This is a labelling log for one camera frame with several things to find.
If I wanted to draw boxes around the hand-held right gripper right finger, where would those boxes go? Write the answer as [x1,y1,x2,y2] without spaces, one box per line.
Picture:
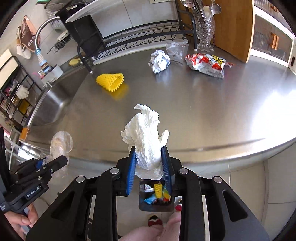
[161,146,271,241]

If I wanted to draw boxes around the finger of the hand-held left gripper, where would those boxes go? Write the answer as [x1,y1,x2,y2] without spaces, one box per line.
[14,155,68,186]
[9,159,47,178]

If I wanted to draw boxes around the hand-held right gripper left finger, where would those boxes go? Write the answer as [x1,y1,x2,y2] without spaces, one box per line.
[25,146,137,241]

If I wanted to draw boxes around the clear plastic wrap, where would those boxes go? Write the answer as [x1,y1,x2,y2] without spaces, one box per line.
[42,130,73,179]

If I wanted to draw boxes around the long yellow foam net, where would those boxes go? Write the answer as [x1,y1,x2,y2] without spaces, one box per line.
[154,182,163,199]

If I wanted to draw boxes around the white tissue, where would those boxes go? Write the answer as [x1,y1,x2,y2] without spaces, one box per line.
[121,104,170,181]

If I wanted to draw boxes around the black waste bin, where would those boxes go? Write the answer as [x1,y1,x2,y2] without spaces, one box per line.
[138,179,174,212]

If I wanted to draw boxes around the person's left hand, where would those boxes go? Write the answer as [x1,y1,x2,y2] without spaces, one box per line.
[5,203,39,240]

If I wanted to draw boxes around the orange sponge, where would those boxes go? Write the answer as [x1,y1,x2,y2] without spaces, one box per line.
[20,127,31,141]

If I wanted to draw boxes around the steel sink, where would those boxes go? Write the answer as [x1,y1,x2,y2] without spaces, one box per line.
[26,67,93,127]

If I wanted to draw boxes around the black storage shelf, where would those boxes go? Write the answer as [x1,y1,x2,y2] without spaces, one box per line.
[0,49,42,131]

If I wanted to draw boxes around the white glove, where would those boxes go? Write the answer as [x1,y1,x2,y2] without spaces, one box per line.
[17,85,30,99]

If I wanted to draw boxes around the white toothbrush holder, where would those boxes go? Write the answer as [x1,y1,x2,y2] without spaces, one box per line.
[38,65,63,80]

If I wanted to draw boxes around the flat yellow foam net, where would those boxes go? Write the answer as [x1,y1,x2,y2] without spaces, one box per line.
[96,72,125,93]

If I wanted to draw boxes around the crumpled paper ball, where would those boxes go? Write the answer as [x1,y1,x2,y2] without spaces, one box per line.
[148,50,171,74]

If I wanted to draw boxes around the red snack bag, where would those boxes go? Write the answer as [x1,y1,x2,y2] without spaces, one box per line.
[184,53,234,79]

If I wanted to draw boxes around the cream hanging bag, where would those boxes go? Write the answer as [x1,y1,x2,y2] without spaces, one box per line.
[16,27,31,59]

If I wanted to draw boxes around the clear plastic bag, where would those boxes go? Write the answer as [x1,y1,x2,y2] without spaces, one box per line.
[165,42,189,63]

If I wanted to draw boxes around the white soap dish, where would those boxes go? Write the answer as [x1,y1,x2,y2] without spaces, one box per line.
[57,30,70,41]

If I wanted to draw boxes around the metal faucet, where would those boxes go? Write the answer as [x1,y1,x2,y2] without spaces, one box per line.
[34,17,59,70]

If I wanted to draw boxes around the black cutlery holder box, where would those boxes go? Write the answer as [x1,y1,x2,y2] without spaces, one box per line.
[59,11,104,48]

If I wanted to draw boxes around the glass utensil holder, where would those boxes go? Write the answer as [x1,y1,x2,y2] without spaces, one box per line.
[193,9,216,52]

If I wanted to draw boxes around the white drip tray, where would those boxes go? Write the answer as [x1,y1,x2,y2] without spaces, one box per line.
[65,0,123,23]

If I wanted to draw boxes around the wooden cutting board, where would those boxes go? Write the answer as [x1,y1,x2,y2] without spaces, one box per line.
[178,0,255,63]

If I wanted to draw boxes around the metal ladle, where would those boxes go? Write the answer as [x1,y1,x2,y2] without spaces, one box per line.
[209,3,222,15]

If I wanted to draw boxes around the beige storage cabinet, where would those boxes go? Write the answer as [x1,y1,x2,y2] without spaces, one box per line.
[250,0,296,75]

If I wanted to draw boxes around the wire wall basket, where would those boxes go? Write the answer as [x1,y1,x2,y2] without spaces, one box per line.
[47,31,73,54]

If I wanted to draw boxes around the black wire dish rack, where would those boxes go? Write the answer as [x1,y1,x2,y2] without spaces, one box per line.
[44,0,199,75]

